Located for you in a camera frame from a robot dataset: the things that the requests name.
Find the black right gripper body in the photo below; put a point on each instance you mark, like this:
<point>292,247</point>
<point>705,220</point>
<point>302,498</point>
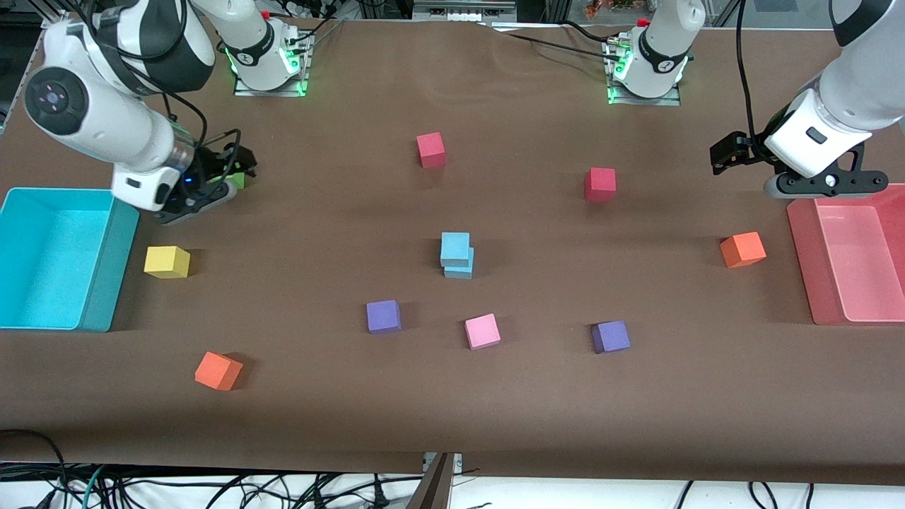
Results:
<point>210,167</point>

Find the blue foam block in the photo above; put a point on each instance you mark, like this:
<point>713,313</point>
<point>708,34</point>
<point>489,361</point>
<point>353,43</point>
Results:
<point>461,272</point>
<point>454,247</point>

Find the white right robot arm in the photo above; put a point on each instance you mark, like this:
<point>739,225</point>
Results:
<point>106,120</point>

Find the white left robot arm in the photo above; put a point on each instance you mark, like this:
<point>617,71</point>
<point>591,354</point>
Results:
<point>862,78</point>

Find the green foam block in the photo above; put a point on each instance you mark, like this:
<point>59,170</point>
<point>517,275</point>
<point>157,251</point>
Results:
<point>238,182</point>

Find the orange foam block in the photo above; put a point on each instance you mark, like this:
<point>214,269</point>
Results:
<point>218,371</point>
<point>742,250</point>

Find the yellow foam block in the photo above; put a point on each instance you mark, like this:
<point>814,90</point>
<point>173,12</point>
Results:
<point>166,263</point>

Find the red foam block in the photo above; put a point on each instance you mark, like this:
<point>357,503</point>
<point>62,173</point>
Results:
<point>600,184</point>
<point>431,150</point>

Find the pink plastic bin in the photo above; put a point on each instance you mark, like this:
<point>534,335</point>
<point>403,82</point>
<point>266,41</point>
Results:
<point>862,261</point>

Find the colourful background clutter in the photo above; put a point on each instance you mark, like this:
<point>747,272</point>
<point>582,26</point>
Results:
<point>611,7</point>

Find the cyan plastic bin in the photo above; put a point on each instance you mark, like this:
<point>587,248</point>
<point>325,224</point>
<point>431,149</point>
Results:
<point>49,268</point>

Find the purple foam block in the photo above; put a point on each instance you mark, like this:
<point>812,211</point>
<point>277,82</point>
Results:
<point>383,317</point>
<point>611,337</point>

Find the grey device box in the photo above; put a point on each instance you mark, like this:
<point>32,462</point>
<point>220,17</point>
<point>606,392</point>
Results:
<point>463,10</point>

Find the pink foam block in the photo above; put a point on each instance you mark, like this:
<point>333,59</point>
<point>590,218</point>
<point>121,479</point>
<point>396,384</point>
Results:
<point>483,331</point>

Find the brown table cover sheet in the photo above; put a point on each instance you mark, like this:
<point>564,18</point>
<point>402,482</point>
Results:
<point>495,410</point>

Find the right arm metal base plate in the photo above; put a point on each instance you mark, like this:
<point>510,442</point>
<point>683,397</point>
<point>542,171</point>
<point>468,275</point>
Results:
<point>244,90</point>

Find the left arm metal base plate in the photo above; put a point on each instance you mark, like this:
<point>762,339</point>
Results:
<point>672,101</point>

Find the small metal bracket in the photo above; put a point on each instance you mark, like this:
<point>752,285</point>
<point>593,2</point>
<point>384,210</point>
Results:
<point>456,461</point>

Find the dark brown post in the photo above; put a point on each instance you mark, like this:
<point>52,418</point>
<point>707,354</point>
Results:
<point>435,491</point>

